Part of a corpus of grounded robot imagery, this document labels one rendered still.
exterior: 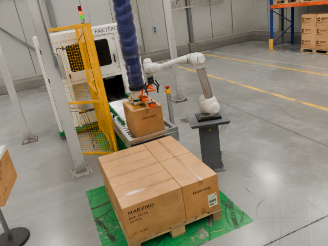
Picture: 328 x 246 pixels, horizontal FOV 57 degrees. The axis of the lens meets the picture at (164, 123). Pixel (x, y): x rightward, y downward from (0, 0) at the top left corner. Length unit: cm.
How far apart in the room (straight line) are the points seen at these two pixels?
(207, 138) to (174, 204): 125
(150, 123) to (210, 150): 87
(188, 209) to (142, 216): 48
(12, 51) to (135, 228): 1022
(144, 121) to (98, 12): 897
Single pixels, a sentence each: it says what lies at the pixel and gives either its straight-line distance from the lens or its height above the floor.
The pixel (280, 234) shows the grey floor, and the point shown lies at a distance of 325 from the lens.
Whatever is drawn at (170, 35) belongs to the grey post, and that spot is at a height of 152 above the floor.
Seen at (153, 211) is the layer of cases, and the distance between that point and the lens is 296.
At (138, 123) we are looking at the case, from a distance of 399.
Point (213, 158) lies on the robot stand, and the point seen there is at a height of 19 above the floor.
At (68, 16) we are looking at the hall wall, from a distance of 1243.
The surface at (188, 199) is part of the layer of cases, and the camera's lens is 306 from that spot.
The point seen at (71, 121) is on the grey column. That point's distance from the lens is 447.
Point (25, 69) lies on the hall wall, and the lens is 1248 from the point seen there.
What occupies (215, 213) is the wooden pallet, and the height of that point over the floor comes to 10.
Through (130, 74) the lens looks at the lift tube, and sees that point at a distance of 407.
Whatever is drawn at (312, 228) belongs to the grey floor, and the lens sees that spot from 336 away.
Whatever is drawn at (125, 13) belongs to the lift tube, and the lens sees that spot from 397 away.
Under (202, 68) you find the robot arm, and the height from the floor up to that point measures 143.
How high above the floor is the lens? 217
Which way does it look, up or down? 21 degrees down
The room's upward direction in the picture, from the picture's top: 9 degrees counter-clockwise
